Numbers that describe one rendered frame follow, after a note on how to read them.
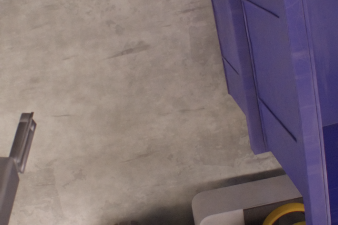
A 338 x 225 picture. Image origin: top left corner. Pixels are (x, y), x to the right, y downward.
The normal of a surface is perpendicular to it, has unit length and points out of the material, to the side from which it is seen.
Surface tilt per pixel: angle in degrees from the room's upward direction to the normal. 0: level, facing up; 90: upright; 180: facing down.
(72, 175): 0
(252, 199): 90
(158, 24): 0
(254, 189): 90
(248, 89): 0
